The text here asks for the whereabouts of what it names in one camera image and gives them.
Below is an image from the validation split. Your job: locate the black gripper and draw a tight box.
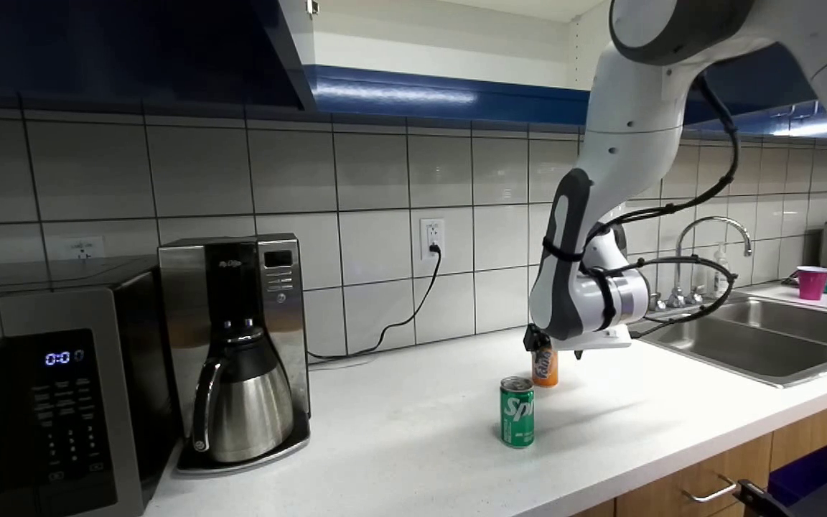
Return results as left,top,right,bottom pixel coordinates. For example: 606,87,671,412
521,324,554,353

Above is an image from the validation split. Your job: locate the orange soda can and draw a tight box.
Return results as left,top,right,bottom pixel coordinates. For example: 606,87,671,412
531,347,560,389

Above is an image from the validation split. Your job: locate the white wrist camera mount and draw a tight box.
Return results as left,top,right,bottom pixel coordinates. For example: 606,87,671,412
552,321,656,351

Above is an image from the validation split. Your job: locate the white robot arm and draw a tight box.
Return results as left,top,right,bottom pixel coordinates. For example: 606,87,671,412
521,0,827,351

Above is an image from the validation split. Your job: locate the black power cord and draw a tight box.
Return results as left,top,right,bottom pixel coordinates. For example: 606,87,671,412
305,245,444,367

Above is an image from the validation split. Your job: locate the pink cup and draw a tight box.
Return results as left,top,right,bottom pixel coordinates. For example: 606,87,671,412
794,268,827,302

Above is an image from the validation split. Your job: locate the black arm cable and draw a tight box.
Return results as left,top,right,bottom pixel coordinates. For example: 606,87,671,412
539,74,743,338

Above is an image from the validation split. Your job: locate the green soda can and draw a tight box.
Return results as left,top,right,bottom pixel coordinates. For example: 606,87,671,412
500,377,533,449

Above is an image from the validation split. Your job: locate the wooden lower cabinet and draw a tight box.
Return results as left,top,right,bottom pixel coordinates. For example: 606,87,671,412
577,412,827,517

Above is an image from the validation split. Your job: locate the black microwave oven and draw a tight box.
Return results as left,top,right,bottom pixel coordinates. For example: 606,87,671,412
0,259,181,517

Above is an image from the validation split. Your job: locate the chrome sink faucet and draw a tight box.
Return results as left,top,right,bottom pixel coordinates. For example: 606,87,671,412
652,216,751,314

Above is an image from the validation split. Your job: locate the steel coffee carafe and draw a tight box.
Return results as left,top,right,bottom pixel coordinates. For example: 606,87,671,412
188,333,295,465

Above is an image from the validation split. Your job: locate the black coffee maker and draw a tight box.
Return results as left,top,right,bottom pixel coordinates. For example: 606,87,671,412
157,232,310,472

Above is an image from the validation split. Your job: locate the white wall outlet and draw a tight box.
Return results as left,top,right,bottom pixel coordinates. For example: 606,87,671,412
419,218,444,268

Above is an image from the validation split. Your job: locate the stainless steel sink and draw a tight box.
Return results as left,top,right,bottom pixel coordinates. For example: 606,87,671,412
633,297,827,389

